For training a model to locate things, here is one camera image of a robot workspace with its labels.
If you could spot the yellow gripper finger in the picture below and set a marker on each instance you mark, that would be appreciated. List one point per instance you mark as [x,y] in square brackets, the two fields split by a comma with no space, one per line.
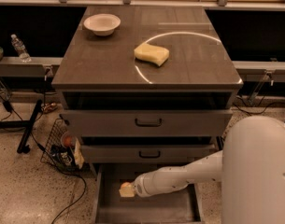
[127,192]

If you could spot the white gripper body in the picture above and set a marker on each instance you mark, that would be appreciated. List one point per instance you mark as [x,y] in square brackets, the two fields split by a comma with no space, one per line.
[140,186]

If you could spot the orange fruit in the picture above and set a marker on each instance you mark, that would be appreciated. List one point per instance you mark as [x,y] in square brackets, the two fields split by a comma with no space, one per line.
[126,184]

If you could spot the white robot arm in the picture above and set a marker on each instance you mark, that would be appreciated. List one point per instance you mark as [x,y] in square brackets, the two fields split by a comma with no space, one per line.
[251,169]

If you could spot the bottom grey open drawer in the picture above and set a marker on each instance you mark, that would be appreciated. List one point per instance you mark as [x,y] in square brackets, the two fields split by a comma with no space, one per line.
[109,207]

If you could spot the middle grey drawer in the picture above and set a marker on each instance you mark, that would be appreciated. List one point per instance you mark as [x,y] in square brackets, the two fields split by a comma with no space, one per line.
[145,153]

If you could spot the top grey drawer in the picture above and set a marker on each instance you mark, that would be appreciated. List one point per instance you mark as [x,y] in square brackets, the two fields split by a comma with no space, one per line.
[147,123]

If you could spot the grey drawer cabinet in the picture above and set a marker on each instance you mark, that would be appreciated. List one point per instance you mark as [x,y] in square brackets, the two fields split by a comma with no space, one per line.
[147,91]

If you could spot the snack bag in basket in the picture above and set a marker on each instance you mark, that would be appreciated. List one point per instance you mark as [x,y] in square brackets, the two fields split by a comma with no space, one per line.
[62,156]

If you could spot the black table leg left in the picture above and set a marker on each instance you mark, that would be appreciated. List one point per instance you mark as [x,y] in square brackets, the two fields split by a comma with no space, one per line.
[27,125]

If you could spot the yellow sponge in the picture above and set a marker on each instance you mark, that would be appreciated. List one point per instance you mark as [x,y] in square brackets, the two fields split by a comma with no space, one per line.
[152,54]

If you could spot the white ceramic bowl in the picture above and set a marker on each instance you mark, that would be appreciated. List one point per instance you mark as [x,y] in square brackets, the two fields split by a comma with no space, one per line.
[102,24]

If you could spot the clear plastic water bottle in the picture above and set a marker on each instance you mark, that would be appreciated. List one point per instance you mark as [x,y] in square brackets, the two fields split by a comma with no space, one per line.
[20,49]

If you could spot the black wire basket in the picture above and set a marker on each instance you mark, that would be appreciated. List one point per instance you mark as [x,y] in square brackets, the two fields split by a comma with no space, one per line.
[60,136]

